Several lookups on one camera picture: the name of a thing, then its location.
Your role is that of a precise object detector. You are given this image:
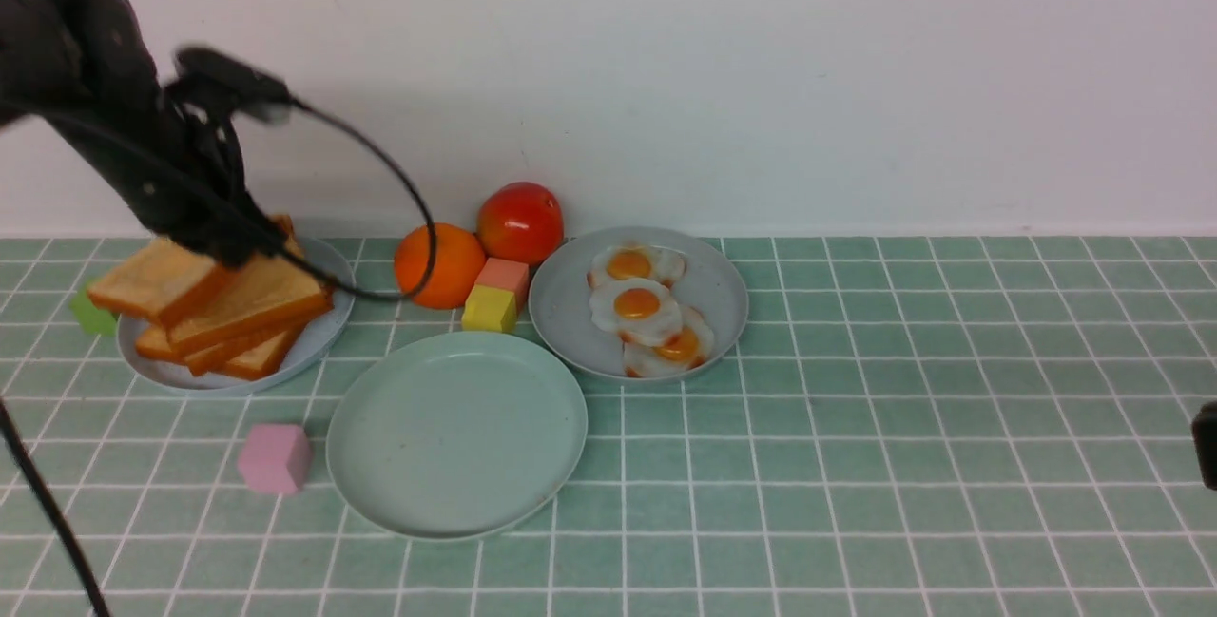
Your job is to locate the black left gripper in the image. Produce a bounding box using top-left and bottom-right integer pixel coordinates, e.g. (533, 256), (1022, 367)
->
(124, 47), (296, 268)

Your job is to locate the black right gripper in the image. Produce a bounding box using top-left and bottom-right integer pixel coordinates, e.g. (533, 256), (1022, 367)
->
(1191, 403), (1217, 490)

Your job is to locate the fried egg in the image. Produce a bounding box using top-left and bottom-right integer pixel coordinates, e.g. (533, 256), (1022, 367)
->
(589, 277), (684, 347)
(623, 305), (716, 378)
(587, 243), (688, 288)

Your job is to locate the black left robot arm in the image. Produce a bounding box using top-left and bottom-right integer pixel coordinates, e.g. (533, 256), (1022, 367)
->
(1, 0), (287, 269)

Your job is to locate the green cube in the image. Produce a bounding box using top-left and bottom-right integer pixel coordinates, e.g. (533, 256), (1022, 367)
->
(68, 288), (118, 338)

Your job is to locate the grey bread plate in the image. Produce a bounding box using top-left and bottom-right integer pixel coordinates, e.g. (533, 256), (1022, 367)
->
(113, 288), (354, 397)

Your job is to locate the orange fruit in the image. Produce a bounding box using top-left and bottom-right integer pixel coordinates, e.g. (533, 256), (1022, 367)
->
(393, 223), (487, 310)

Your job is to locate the red tomato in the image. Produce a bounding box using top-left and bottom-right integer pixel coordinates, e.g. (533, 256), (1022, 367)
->
(475, 183), (565, 267)

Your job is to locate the yellow cube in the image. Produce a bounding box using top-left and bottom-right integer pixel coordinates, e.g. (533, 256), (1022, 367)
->
(460, 284), (518, 333)

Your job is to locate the salmon pink cube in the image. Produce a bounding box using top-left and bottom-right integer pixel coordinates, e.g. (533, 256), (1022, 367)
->
(475, 257), (531, 312)

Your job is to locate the light green empty plate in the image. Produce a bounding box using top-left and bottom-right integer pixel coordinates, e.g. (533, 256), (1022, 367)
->
(325, 332), (589, 542)

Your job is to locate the fried egg back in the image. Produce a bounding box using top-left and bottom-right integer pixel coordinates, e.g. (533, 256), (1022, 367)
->
(587, 243), (688, 288)

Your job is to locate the grey egg plate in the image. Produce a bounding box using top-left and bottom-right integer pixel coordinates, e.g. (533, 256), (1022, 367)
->
(529, 226), (748, 386)

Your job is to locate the fried egg front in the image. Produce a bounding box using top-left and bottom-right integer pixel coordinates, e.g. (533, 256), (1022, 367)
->
(623, 305), (716, 378)

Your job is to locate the black cable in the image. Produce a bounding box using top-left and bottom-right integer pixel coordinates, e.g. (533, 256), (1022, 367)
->
(0, 96), (438, 303)

